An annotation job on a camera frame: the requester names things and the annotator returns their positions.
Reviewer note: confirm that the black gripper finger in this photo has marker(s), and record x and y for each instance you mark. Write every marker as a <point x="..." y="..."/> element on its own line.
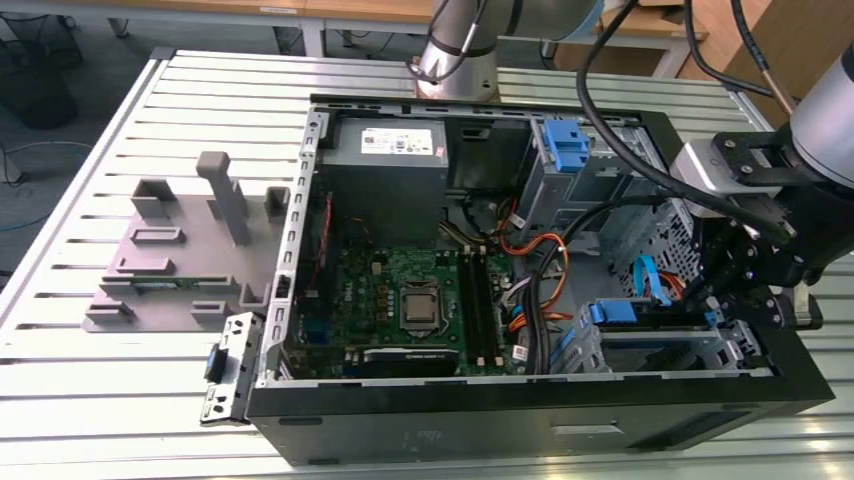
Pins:
<point x="781" y="307"/>
<point x="723" y="260"/>

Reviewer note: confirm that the hard disk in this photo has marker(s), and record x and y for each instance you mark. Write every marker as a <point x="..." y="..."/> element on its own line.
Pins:
<point x="617" y="312"/>

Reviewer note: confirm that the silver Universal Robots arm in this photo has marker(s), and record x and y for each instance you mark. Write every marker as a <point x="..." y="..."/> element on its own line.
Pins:
<point x="460" y="75"/>

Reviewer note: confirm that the grey metal disk bay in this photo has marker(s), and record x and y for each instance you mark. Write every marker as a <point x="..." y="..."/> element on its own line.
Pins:
<point x="667" y="336"/>

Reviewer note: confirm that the grey metal drive cage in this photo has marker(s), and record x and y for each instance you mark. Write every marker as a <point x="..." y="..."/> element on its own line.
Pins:
<point x="587" y="185"/>

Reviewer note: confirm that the blue plastic drive latch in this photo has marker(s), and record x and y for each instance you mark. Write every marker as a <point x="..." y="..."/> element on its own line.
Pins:
<point x="563" y="145"/>

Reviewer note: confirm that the black RAM slot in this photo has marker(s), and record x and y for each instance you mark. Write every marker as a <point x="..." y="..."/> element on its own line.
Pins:
<point x="488" y="300"/>
<point x="471" y="300"/>

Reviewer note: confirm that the brown wooden cabinet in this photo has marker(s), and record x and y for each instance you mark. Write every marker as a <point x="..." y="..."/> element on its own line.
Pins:
<point x="801" y="30"/>

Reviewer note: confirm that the black CPU socket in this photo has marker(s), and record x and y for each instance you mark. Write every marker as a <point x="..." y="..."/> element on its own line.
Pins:
<point x="420" y="286"/>

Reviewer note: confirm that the silver CPU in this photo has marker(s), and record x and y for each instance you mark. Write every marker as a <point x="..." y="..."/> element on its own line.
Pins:
<point x="420" y="307"/>

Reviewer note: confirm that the black open PC case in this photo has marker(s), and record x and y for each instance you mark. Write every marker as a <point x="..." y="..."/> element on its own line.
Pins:
<point x="467" y="430"/>

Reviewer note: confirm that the black graphics card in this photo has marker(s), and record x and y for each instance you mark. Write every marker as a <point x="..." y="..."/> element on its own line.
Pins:
<point x="407" y="362"/>

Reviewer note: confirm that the grey power supply unit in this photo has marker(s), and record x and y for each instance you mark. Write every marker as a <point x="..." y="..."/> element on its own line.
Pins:
<point x="387" y="200"/>

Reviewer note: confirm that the green motherboard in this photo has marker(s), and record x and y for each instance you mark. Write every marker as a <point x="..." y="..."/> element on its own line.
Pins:
<point x="367" y="270"/>

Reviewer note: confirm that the grey plastic parts rack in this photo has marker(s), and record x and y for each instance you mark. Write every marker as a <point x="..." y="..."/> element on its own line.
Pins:
<point x="200" y="250"/>

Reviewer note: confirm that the blue VGA connector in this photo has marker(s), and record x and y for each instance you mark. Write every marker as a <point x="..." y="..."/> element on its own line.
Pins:
<point x="215" y="362"/>

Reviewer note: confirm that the green RAM stick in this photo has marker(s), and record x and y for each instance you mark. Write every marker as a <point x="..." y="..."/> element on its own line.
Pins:
<point x="163" y="286"/>

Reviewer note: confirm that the black mesh waste basket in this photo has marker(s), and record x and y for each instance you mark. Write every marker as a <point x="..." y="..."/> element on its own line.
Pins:
<point x="40" y="100"/>

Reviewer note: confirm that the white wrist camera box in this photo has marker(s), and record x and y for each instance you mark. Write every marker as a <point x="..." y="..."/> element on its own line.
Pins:
<point x="701" y="165"/>

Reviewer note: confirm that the wooden desk white frame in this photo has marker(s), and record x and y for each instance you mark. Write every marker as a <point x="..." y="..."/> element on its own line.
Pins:
<point x="220" y="6"/>
<point x="654" y="30"/>

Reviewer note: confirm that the metal expansion slot bracket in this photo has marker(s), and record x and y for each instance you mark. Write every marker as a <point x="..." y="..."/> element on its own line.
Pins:
<point x="243" y="360"/>

